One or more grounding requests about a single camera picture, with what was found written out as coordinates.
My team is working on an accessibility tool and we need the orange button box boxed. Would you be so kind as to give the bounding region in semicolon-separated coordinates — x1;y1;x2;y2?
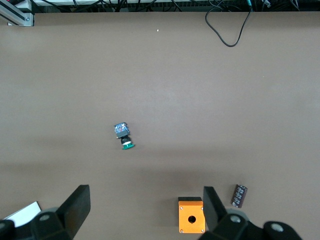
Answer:
177;196;206;235

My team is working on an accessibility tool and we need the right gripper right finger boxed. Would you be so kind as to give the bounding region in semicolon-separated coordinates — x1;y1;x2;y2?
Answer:
198;186;304;240

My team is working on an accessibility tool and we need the aluminium profile with bracket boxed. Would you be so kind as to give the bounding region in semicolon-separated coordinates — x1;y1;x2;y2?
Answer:
0;0;35;27

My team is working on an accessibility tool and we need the green push button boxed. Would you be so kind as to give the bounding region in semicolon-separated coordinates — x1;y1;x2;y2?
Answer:
113;121;137;151

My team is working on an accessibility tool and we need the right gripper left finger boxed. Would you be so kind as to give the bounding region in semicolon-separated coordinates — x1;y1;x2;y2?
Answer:
0;184;91;240

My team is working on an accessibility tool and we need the looped thin black cable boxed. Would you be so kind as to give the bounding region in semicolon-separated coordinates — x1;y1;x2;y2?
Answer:
204;0;252;48

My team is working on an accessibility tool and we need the white drawer cabinet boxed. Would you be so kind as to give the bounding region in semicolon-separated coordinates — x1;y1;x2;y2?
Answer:
4;201;42;227

